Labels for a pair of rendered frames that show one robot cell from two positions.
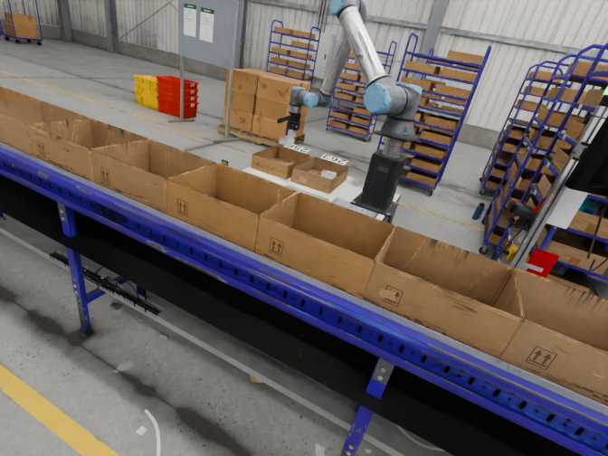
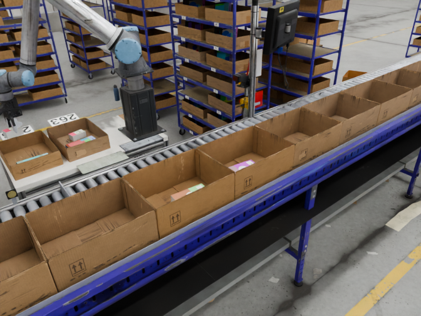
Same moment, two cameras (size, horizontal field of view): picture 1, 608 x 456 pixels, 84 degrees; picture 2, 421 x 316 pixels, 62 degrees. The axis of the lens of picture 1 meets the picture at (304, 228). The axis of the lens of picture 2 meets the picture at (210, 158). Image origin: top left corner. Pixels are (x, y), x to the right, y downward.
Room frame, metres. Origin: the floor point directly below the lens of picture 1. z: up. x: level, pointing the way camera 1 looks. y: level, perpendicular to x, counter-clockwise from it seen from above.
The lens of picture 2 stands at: (0.37, 1.27, 1.87)
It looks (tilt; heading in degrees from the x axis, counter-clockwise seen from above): 31 degrees down; 303
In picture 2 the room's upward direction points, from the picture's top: 2 degrees counter-clockwise
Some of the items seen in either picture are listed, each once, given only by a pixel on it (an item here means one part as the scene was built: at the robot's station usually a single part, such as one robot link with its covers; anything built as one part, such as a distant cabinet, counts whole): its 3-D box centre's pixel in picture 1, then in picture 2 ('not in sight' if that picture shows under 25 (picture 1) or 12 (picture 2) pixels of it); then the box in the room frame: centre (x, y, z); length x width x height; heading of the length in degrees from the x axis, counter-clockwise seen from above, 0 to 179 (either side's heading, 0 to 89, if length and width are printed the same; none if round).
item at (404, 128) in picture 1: (398, 125); (131, 62); (2.04, -0.42, 1.25); 0.19 x 0.19 x 0.10
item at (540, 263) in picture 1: (534, 261); (255, 100); (1.46, -1.11, 0.85); 0.16 x 0.01 x 0.13; 70
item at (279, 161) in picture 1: (281, 161); (29, 153); (2.38, 0.25, 0.80); 0.38 x 0.28 x 0.10; 161
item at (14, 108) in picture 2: (293, 120); (10, 108); (2.48, 0.22, 1.07); 0.09 x 0.08 x 0.12; 83
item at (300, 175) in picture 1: (321, 174); (77, 138); (2.27, -0.04, 0.80); 0.38 x 0.28 x 0.10; 161
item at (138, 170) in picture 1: (156, 175); (94, 229); (1.31, 0.65, 0.96); 0.39 x 0.29 x 0.17; 70
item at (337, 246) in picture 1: (325, 242); (245, 160); (1.03, -0.08, 0.96); 0.39 x 0.29 x 0.17; 70
